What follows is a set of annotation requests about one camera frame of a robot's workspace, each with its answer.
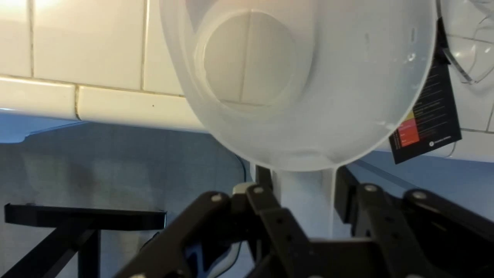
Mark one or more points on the black metal stand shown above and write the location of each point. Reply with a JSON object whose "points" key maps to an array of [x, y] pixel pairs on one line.
{"points": [[85, 222]]}

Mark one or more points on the black printed tag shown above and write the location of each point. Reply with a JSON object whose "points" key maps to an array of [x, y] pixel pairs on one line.
{"points": [[432, 119]]}

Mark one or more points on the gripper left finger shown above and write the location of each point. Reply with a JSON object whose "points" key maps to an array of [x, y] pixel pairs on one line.
{"points": [[216, 227]]}

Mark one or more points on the clear glass tea kettle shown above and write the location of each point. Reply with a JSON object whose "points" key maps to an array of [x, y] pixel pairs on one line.
{"points": [[472, 58]]}

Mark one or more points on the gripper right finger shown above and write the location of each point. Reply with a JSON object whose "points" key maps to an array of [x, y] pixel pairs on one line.
{"points": [[432, 231]]}

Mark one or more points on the translucent white plastic jar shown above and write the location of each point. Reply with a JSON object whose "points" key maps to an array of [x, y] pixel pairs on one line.
{"points": [[339, 96]]}

